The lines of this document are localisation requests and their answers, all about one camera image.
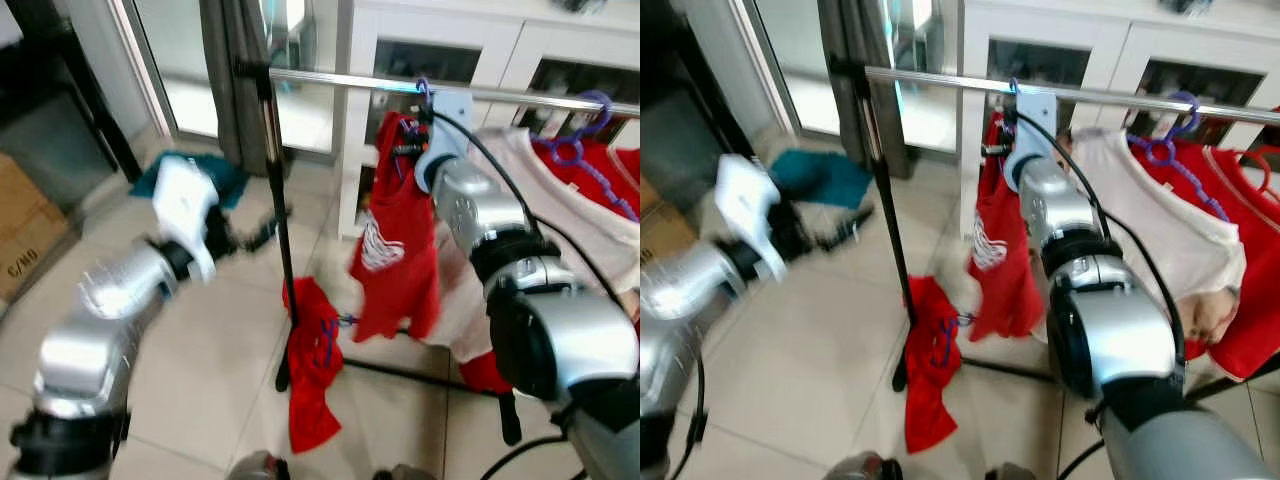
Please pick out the red shirt with white print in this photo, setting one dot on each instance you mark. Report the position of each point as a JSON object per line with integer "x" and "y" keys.
{"x": 395, "y": 260}
{"x": 1000, "y": 270}

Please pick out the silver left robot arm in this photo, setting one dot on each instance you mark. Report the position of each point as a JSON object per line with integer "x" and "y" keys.
{"x": 680, "y": 300}
{"x": 90, "y": 340}

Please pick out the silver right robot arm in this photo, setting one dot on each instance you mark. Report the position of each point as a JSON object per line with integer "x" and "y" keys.
{"x": 1110, "y": 330}
{"x": 560, "y": 340}

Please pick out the purple plastic hanger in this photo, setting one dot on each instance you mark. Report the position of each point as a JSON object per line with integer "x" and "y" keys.
{"x": 1195, "y": 185}
{"x": 945, "y": 340}
{"x": 328, "y": 340}
{"x": 604, "y": 185}

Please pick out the teal cloth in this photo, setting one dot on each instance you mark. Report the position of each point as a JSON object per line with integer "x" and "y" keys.
{"x": 830, "y": 178}
{"x": 232, "y": 180}

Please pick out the white glass-door cabinet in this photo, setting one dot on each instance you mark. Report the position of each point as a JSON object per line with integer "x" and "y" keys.
{"x": 480, "y": 30}
{"x": 1100, "y": 35}

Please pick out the printed cardboard box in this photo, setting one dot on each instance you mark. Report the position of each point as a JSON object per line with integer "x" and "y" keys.
{"x": 25, "y": 230}
{"x": 655, "y": 250}

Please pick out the grey curtain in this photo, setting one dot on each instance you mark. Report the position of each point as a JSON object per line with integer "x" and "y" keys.
{"x": 845, "y": 30}
{"x": 235, "y": 60}

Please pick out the crumpled red cloth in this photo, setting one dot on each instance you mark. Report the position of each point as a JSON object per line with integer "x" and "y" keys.
{"x": 930, "y": 400}
{"x": 310, "y": 400}

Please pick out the white hung shirt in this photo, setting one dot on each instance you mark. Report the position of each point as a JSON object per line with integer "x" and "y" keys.
{"x": 580, "y": 230}
{"x": 1170, "y": 230}

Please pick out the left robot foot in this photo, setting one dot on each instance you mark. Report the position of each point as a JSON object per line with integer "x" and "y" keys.
{"x": 258, "y": 468}
{"x": 865, "y": 468}

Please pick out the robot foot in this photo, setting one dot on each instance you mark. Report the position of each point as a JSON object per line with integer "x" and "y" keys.
{"x": 258, "y": 468}
{"x": 1010, "y": 472}
{"x": 865, "y": 468}
{"x": 405, "y": 472}

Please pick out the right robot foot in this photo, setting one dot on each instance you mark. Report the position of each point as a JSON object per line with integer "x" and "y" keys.
{"x": 1010, "y": 472}
{"x": 405, "y": 472}

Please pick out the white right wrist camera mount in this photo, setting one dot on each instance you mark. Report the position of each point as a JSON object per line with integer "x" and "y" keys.
{"x": 1035, "y": 115}
{"x": 450, "y": 120}

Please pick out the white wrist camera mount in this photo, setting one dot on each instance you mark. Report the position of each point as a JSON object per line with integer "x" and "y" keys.
{"x": 750, "y": 210}
{"x": 450, "y": 120}
{"x": 1035, "y": 115}
{"x": 185, "y": 210}

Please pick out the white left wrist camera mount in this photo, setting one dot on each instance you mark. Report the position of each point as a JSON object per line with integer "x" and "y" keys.
{"x": 750, "y": 210}
{"x": 185, "y": 210}

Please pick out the clothes rack with silver rail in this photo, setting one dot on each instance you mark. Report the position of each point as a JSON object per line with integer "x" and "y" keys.
{"x": 340, "y": 80}
{"x": 940, "y": 79}

